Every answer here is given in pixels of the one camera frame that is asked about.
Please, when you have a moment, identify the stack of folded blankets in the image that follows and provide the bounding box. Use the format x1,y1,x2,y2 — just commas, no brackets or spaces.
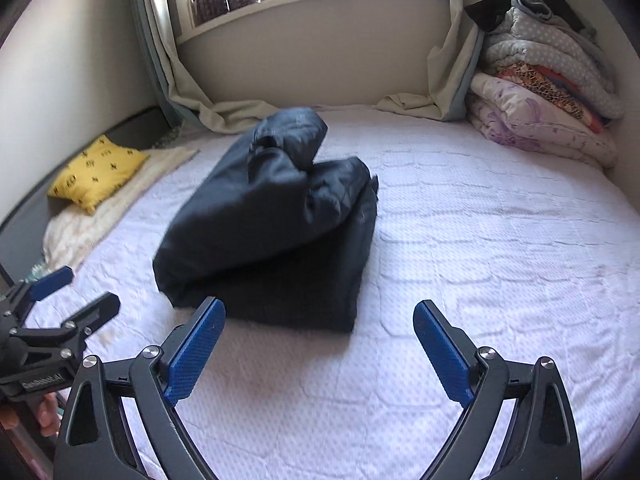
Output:
482,0,626,120

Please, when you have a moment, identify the white quilted bed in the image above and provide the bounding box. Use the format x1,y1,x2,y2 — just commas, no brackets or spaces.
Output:
22,105,640,480

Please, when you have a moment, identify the yellow patterned pillow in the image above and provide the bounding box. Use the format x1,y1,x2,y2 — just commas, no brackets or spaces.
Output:
47,135,150,215

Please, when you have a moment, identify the cream textured towel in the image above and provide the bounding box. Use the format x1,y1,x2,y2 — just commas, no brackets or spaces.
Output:
42,147,201,273

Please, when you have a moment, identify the person's left hand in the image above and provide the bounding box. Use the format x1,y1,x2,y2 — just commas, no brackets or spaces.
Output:
0,391,63,438

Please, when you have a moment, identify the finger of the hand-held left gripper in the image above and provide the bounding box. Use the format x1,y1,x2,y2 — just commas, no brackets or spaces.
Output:
10,292,122,358
10,266,75,311

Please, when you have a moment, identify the orange patterned blanket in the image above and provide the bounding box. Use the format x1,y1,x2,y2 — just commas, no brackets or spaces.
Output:
492,61,608,133

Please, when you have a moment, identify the black cloth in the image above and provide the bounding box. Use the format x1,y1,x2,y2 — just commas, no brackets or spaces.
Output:
464,0,598,43

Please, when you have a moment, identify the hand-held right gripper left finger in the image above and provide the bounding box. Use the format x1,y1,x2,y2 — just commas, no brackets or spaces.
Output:
52,296,227,480

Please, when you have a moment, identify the black padded jacket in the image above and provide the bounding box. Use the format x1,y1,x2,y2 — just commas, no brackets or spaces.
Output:
152,107,379,335

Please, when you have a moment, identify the purple floral quilt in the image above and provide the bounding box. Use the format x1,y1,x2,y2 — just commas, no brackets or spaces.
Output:
466,72,618,168

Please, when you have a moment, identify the white windowsill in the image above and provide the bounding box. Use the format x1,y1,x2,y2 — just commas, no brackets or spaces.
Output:
175,0,453,43

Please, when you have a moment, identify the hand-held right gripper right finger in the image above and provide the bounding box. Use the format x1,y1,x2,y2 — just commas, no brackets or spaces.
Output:
412,300,583,480

